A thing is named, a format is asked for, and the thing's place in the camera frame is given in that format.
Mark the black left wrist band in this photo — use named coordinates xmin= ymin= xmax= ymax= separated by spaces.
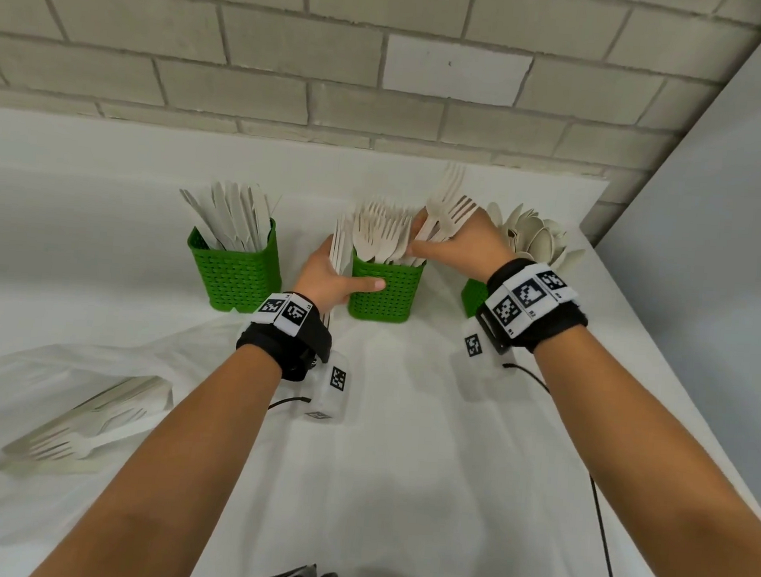
xmin=233 ymin=287 xmax=336 ymax=385

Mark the clear plastic bag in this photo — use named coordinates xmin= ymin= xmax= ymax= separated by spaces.
xmin=0 ymin=307 xmax=249 ymax=568

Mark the person's right forearm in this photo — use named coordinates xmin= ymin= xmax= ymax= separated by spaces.
xmin=519 ymin=321 xmax=761 ymax=577

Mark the black wrist band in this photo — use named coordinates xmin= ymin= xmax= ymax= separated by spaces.
xmin=473 ymin=256 xmax=593 ymax=359
xmin=233 ymin=287 xmax=336 ymax=385

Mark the person's left hand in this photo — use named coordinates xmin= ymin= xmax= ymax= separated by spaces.
xmin=291 ymin=231 xmax=390 ymax=316

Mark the black right wrist band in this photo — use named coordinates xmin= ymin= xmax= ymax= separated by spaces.
xmin=473 ymin=256 xmax=593 ymax=359

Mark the black camera cable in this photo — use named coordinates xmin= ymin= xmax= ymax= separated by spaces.
xmin=267 ymin=394 xmax=312 ymax=414
xmin=487 ymin=363 xmax=639 ymax=577

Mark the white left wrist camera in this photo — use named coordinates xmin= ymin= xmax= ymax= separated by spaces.
xmin=303 ymin=348 xmax=353 ymax=425

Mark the black right camera cable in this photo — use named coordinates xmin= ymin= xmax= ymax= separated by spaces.
xmin=487 ymin=363 xmax=639 ymax=577

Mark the handful of white plastic forks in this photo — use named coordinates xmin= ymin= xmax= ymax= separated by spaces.
xmin=414 ymin=160 xmax=483 ymax=247

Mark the person's right hand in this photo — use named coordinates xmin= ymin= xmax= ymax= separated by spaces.
xmin=404 ymin=202 xmax=520 ymax=286

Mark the black left camera cable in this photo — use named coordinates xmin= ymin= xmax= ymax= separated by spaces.
xmin=267 ymin=394 xmax=312 ymax=414

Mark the bunch of white plastic spoons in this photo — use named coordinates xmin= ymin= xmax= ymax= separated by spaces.
xmin=483 ymin=201 xmax=589 ymax=274

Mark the person's left forearm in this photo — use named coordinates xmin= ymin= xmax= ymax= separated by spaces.
xmin=29 ymin=329 xmax=285 ymax=577

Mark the bunch of white plastic knives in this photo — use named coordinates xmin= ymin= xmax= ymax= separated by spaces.
xmin=174 ymin=177 xmax=282 ymax=256

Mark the handful of white plastic cutlery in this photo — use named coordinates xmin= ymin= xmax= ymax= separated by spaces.
xmin=324 ymin=213 xmax=359 ymax=330

